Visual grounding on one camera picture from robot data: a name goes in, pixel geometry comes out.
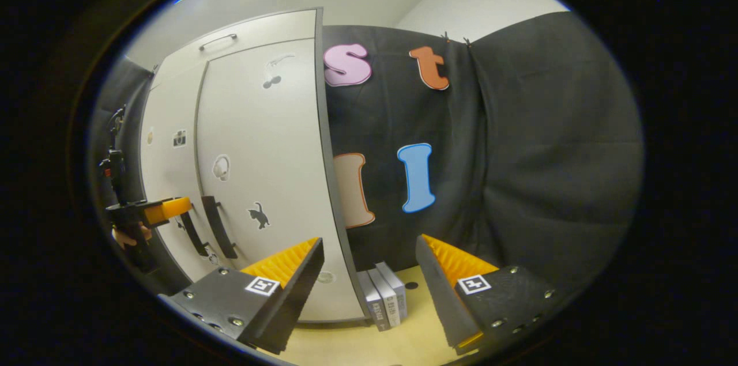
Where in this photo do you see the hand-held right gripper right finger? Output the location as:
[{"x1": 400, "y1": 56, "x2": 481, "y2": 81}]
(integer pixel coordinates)
[{"x1": 415, "y1": 233, "x2": 561, "y2": 356}]

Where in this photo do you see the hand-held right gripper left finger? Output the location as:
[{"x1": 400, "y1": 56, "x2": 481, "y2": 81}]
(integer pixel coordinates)
[{"x1": 157, "y1": 237, "x2": 325, "y2": 355}]

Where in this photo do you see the white cabinet door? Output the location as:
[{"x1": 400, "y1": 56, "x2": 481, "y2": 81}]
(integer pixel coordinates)
[
  {"x1": 140, "y1": 63, "x2": 209, "y2": 277},
  {"x1": 194, "y1": 37, "x2": 368, "y2": 324}
]

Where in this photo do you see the white shoe cabinet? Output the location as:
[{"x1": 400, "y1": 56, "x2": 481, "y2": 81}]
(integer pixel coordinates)
[{"x1": 138, "y1": 7, "x2": 371, "y2": 327}]

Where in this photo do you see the white cabinet drawer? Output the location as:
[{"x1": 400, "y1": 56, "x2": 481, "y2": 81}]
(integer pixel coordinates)
[{"x1": 150, "y1": 9, "x2": 319, "y2": 91}]

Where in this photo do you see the grey book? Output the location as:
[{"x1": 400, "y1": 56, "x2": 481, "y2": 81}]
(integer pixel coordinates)
[
  {"x1": 376, "y1": 262, "x2": 408, "y2": 320},
  {"x1": 356, "y1": 270, "x2": 386, "y2": 332},
  {"x1": 367, "y1": 267, "x2": 402, "y2": 329}
]

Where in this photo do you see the black backdrop cloth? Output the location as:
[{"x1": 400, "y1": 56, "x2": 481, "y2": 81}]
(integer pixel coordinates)
[{"x1": 319, "y1": 10, "x2": 646, "y2": 295}]

